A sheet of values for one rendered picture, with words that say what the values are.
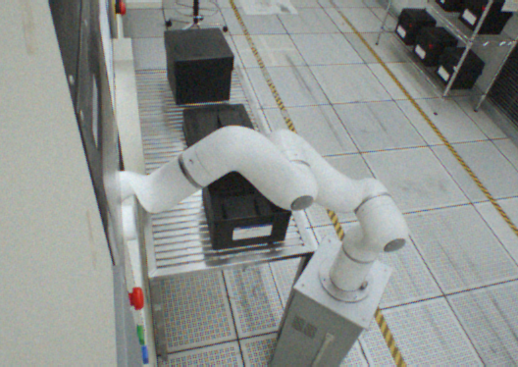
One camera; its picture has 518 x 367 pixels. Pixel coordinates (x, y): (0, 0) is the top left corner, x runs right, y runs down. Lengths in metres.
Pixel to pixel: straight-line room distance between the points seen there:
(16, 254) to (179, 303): 2.13
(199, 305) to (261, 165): 1.48
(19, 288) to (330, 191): 0.92
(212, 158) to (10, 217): 0.71
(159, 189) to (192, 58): 1.17
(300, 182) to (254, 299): 1.48
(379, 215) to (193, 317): 1.31
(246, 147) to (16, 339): 0.74
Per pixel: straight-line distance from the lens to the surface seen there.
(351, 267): 1.42
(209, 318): 2.27
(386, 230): 1.21
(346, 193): 1.10
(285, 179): 0.91
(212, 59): 2.04
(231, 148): 0.88
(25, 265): 0.21
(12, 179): 0.21
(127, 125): 1.40
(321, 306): 1.53
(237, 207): 1.68
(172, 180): 0.92
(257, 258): 1.55
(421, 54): 4.26
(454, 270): 2.83
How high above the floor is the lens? 2.05
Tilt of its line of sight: 46 degrees down
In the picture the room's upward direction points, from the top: 9 degrees clockwise
